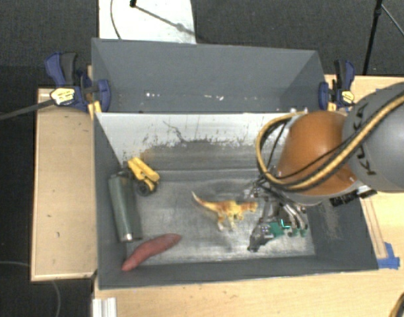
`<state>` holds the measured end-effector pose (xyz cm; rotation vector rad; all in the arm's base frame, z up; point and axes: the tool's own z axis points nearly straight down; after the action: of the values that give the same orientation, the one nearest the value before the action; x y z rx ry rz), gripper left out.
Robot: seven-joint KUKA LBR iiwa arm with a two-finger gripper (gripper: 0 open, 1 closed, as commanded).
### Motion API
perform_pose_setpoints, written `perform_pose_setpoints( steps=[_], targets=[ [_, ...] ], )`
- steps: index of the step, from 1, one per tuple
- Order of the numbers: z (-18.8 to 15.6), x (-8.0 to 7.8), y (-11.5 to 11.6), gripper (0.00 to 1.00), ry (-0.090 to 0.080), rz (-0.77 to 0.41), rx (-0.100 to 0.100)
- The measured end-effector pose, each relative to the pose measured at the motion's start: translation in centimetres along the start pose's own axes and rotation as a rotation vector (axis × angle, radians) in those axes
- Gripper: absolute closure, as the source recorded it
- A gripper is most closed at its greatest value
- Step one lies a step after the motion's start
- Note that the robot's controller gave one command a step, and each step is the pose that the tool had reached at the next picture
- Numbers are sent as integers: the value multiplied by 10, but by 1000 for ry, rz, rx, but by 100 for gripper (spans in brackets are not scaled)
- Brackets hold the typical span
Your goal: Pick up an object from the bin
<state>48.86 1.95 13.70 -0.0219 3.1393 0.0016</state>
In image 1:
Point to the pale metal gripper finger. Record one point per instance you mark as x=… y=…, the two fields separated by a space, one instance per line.
x=256 y=245
x=264 y=230

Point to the grey metal bin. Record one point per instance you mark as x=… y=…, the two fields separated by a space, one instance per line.
x=188 y=78

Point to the yellow toy dinosaur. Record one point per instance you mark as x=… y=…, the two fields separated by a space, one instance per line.
x=228 y=208

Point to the black cylinder on white bracket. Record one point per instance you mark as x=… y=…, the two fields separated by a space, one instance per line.
x=344 y=199

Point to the dark green flat block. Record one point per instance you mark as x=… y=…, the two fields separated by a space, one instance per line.
x=124 y=206

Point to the yellow and black tool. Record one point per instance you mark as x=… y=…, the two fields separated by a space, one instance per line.
x=142 y=173

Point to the red-brown sweet potato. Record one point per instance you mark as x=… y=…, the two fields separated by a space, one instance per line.
x=149 y=249

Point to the pale wood board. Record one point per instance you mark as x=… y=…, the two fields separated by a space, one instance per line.
x=65 y=190

